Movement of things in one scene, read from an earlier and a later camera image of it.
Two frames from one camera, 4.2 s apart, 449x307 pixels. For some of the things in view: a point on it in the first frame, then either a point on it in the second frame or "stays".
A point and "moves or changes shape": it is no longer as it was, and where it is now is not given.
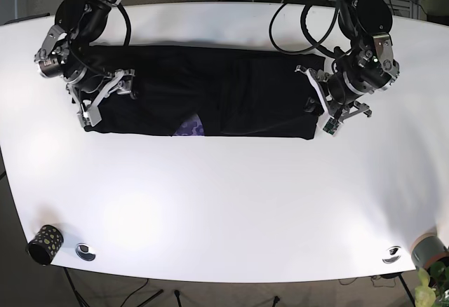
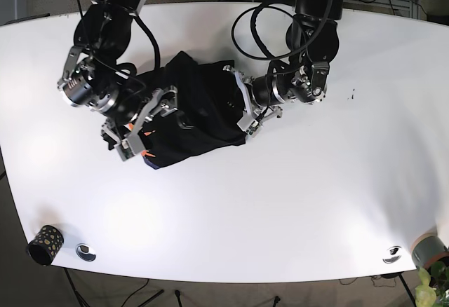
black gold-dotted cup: (45, 244) stays
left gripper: (90, 114) → (125, 137)
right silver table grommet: (392, 254) stays
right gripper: (329, 122) → (252, 120)
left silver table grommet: (83, 251) stays
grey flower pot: (427, 249) stays
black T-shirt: (233, 92) moves or changes shape
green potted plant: (433, 289) stays
